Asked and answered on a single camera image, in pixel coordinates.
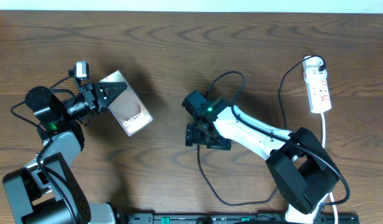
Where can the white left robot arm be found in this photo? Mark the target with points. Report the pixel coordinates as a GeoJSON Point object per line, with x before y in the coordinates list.
{"type": "Point", "coordinates": [45, 190]}

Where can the rose gold Galaxy smartphone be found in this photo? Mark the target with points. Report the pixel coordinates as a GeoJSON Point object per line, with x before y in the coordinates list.
{"type": "Point", "coordinates": [128, 108]}

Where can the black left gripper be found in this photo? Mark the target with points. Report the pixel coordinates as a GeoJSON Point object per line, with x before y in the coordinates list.
{"type": "Point", "coordinates": [92, 98]}

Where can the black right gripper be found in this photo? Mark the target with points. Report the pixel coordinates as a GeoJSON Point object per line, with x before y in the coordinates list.
{"type": "Point", "coordinates": [192, 137]}

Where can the white power strip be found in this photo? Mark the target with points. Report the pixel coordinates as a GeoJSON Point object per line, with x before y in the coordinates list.
{"type": "Point", "coordinates": [315, 77]}

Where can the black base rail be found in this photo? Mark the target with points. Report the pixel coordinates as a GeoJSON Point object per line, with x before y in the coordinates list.
{"type": "Point", "coordinates": [148, 218]}

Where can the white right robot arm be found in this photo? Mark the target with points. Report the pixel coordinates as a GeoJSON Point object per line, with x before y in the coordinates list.
{"type": "Point", "coordinates": [302, 170]}

